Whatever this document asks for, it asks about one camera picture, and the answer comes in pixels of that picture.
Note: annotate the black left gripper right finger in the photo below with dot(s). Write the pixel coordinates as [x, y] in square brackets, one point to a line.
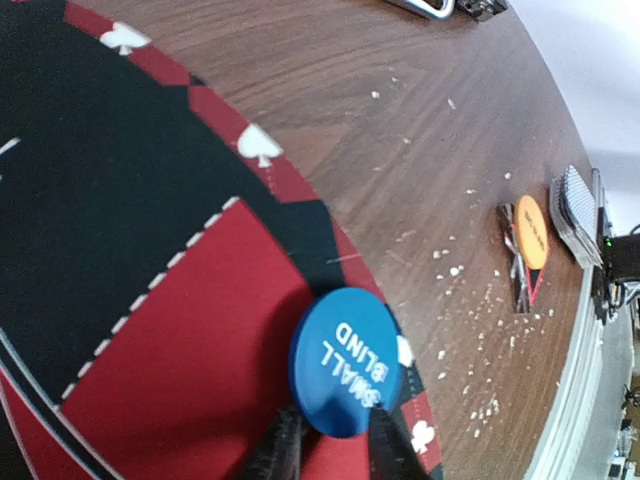
[390, 454]

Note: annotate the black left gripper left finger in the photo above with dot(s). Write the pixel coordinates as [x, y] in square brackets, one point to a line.
[278, 453]

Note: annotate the blue small blind button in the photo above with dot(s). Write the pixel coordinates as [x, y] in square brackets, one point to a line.
[344, 361]

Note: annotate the orange big blind button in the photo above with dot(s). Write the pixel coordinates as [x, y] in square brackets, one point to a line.
[531, 232]

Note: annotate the red black triangle card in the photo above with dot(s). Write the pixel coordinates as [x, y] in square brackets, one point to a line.
[527, 282]

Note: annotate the round red black poker mat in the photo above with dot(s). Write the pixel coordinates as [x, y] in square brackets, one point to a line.
[157, 254]

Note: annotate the grey playing card deck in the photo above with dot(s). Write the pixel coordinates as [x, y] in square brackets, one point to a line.
[573, 211]

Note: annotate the black poker chip case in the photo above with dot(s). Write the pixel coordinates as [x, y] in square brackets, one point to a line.
[478, 10]

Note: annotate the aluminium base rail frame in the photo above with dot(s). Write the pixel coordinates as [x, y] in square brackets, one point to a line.
[566, 430]

